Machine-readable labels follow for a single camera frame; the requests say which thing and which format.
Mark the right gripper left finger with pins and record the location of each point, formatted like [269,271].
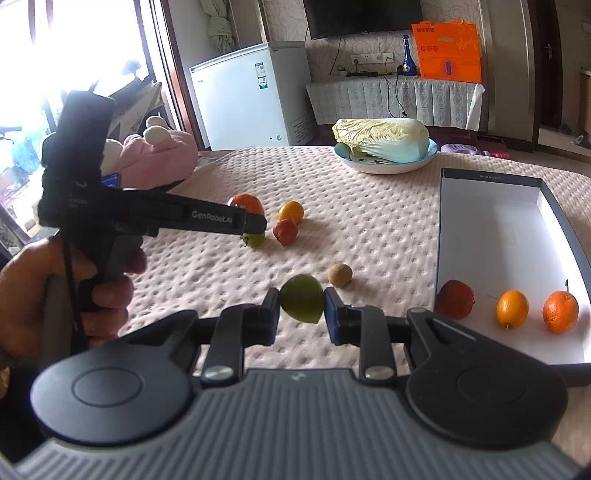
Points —
[237,328]

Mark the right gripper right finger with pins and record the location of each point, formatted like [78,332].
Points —
[371,330]

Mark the brown longan fruit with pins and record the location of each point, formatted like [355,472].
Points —
[340,275]

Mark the green fruit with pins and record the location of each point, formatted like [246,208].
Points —
[253,240]
[303,299]

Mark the red fruit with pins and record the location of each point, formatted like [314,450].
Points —
[285,231]
[455,300]

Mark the large orange mandarin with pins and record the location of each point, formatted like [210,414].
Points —
[247,202]

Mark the small orange kumquat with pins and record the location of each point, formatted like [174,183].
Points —
[512,310]
[291,211]

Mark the grey white cardboard box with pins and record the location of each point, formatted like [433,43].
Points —
[501,232]

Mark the stemmed mandarin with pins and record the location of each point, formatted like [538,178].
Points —
[561,311]

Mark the person left hand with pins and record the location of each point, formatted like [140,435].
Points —
[34,289]

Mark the pink plush toy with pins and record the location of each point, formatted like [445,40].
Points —
[158,158]

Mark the pink quilted table cover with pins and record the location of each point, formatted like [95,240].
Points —
[384,227]

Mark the red fruit on table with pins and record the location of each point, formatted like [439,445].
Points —
[285,231]

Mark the white blue plate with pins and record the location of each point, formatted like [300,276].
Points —
[377,166]

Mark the napa cabbage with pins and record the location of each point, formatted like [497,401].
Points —
[400,140]

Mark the purple detergent bottle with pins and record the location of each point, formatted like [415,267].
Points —
[453,148]

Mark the white chest freezer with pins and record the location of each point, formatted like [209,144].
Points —
[256,96]

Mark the white curtain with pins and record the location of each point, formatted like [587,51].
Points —
[219,28]

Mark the cloth covered TV cabinet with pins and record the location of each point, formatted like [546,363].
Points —
[435,103]

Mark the blue glass bottle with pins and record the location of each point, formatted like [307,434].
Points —
[408,67]

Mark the orange gift bag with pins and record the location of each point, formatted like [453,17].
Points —
[449,51]

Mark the black flat television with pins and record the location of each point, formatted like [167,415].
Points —
[337,18]

